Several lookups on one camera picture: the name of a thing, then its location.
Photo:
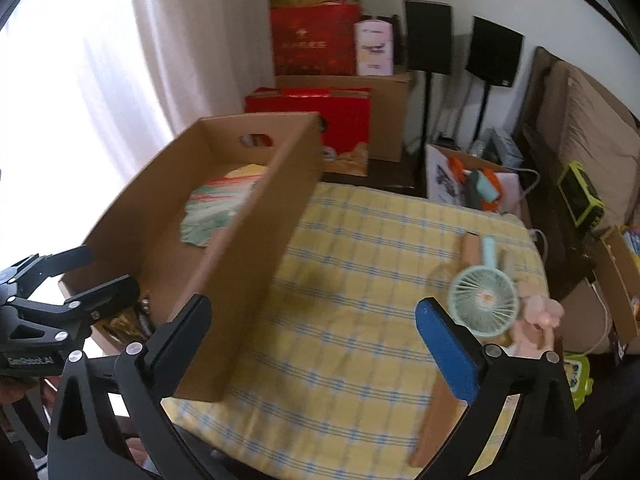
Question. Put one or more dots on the red gift box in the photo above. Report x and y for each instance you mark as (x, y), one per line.
(345, 125)

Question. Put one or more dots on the printed paper hand fan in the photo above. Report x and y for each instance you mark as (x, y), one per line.
(220, 205)

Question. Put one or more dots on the green black power station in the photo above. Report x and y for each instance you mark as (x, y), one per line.
(580, 195)

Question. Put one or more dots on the black speaker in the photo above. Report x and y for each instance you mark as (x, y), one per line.
(495, 52)
(427, 37)

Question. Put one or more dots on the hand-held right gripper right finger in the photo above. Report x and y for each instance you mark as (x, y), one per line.
(445, 350)

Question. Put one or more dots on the cardboard box of tools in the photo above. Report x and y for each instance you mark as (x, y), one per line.
(510, 185)

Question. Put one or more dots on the green plastic lunchbox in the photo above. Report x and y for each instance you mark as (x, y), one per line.
(579, 380)

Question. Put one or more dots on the large brown sofa cushion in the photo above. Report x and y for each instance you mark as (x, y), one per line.
(600, 125)

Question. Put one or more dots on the white pink tissue pack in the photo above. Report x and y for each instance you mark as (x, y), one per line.
(374, 47)

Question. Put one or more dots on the grey plastic case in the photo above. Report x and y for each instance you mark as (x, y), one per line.
(505, 147)

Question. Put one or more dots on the brown sofa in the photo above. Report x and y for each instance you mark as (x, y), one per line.
(585, 310)

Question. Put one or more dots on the slim bamboo folding fan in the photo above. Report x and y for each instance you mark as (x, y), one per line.
(502, 260)

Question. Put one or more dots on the brown cardboard box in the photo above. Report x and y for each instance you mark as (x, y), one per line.
(240, 260)

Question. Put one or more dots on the pink handheld fan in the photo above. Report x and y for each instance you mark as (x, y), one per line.
(542, 312)

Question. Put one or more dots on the small wooden block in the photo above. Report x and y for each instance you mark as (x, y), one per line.
(470, 247)

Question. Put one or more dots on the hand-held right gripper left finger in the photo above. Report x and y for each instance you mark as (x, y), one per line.
(172, 360)

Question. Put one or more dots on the white printed sheet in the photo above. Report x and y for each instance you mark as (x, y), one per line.
(442, 175)

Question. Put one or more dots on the red gift bag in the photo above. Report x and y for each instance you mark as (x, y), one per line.
(315, 40)

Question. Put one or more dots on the white curtain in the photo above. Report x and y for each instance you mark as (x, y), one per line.
(150, 35)

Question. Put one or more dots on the yellow checked tablecloth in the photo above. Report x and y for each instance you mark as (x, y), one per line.
(350, 285)

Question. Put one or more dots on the teal plastic tool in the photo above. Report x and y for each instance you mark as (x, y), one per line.
(485, 185)

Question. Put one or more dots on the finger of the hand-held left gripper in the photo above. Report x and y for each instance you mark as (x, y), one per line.
(65, 260)
(110, 295)

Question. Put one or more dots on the orange black tool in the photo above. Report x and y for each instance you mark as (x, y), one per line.
(457, 166)

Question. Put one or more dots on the silver metal beads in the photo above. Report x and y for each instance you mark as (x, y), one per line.
(145, 307)

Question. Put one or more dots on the narrow cardboard box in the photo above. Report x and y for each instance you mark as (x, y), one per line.
(620, 285)

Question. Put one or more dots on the mint green handheld fan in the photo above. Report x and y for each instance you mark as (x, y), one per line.
(480, 300)

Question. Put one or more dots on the large closed cardboard box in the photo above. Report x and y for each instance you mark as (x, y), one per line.
(390, 115)

